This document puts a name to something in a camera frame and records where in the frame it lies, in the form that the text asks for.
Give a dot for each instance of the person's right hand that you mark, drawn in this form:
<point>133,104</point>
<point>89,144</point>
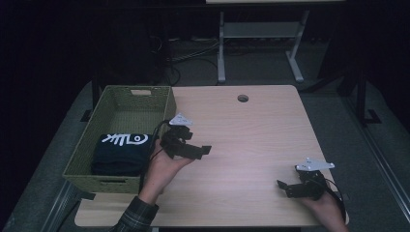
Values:
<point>325,212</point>

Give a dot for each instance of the green woven basket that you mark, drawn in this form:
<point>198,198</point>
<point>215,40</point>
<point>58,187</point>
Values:
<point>129,96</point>

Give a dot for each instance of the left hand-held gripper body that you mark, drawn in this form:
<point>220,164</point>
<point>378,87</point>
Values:
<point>174,141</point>

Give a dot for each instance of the black metal stand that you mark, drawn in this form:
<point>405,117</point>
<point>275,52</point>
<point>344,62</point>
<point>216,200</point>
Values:
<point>361,96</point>

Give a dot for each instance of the dark navy printed garment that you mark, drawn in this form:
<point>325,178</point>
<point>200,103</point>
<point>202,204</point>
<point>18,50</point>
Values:
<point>122,158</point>

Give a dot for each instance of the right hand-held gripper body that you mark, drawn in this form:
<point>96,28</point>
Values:
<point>311,187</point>

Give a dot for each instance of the white metal stand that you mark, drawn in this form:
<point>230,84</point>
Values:
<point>261,29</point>

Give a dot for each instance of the person's left hand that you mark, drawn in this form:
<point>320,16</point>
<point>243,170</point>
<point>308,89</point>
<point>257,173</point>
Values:
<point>161,174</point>

